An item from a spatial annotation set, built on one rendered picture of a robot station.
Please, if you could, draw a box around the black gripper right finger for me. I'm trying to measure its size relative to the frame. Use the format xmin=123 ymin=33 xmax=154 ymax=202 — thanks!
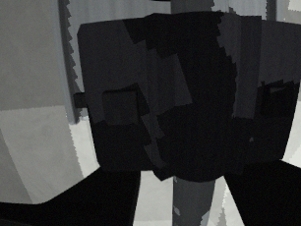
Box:
xmin=224 ymin=160 xmax=301 ymax=226

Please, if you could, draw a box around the grey metal shaft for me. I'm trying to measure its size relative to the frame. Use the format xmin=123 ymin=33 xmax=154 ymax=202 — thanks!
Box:
xmin=170 ymin=0 xmax=229 ymax=226

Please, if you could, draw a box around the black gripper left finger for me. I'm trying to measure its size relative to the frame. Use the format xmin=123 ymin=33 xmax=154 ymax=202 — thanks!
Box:
xmin=0 ymin=167 xmax=142 ymax=226

